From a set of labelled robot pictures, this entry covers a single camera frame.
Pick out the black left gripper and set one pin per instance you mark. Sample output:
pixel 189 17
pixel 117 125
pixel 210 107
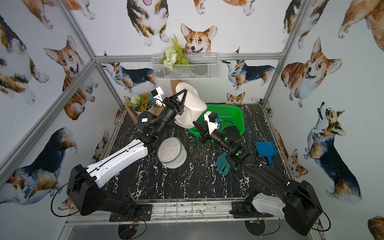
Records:
pixel 174 102

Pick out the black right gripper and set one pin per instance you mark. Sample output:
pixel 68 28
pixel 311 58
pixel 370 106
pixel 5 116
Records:
pixel 202 130

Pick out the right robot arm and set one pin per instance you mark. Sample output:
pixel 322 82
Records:
pixel 302 207

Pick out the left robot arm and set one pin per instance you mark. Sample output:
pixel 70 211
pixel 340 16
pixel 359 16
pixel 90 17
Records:
pixel 84 188

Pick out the white plant pot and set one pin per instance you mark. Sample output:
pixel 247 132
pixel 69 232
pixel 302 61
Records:
pixel 144 108

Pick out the artificial flower plant in pot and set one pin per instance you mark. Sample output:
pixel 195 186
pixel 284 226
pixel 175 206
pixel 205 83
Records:
pixel 143 99

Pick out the teal rubber glove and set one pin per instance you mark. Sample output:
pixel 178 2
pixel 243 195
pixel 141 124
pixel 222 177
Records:
pixel 225 163

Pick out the wooden shelf stand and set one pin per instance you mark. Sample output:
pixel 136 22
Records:
pixel 155 110

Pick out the artificial fern and white flowers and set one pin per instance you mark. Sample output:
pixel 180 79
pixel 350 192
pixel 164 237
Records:
pixel 174 58

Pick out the white wire wall basket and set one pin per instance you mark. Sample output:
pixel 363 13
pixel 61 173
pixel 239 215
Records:
pixel 195 66

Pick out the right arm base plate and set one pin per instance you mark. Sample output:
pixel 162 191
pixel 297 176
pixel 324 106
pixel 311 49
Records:
pixel 246 210

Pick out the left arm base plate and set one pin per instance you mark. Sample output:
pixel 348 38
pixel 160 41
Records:
pixel 139 212

